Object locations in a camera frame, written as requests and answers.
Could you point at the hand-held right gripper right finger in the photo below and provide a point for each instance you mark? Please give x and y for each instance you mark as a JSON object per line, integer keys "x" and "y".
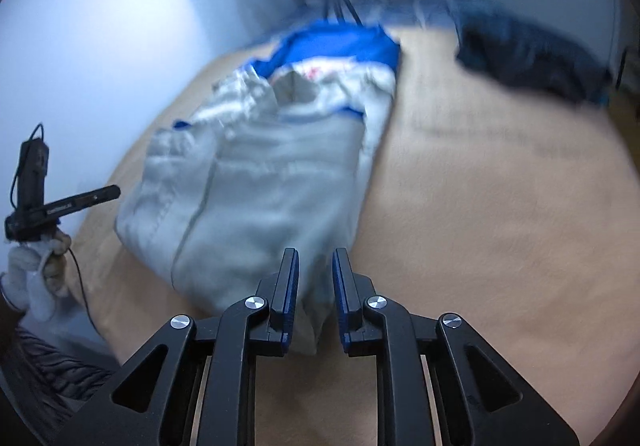
{"x": 340, "y": 296}

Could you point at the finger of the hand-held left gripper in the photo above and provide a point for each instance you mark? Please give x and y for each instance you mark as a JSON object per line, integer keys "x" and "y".
{"x": 85, "y": 200}

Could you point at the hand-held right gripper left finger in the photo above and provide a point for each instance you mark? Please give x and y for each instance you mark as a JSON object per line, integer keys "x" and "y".
{"x": 289, "y": 296}

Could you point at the grey jacket with blue collar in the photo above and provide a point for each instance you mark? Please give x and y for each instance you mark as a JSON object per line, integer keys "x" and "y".
{"x": 270, "y": 186}

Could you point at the person's left forearm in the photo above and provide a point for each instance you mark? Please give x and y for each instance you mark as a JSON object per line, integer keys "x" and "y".
{"x": 45, "y": 366}

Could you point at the person's left hand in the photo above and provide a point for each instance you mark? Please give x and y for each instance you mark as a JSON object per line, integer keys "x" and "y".
{"x": 25, "y": 271}

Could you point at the tan bed blanket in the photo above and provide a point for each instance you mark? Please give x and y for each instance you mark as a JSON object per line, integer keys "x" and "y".
{"x": 475, "y": 226}

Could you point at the dark clothing pile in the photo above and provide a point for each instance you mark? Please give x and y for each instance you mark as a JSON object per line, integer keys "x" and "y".
{"x": 525, "y": 56}

